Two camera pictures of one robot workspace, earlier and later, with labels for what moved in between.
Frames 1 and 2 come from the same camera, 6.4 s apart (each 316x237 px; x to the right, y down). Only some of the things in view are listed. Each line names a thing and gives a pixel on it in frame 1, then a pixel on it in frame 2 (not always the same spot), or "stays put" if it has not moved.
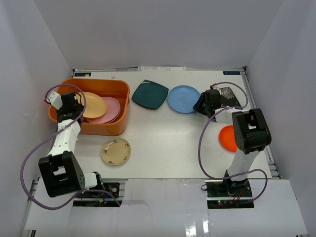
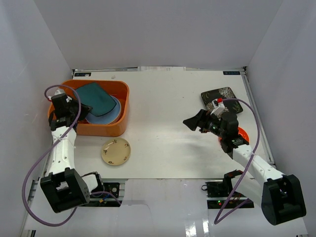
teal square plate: (150, 94) -> (94, 96)
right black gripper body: (202, 106) -> (213, 126)
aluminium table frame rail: (268, 151) stays put
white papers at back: (161, 68) stays put
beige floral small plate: (115, 151) stays put
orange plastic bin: (118, 89) stays put
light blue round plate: (182, 98) -> (109, 117)
